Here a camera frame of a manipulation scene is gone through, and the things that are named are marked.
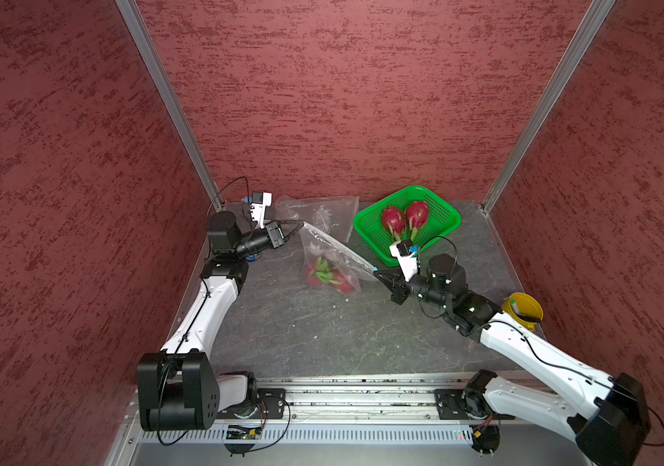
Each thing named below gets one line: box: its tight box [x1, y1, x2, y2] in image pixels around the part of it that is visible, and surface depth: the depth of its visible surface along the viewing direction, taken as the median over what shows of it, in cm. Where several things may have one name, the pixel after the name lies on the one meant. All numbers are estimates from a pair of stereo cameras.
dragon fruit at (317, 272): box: [304, 256, 332, 287], surface depth 87 cm
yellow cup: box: [501, 292, 544, 331], surface depth 85 cm
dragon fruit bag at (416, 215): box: [405, 200, 431, 241], surface depth 112 cm
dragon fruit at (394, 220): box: [382, 205, 405, 242], surface depth 109 cm
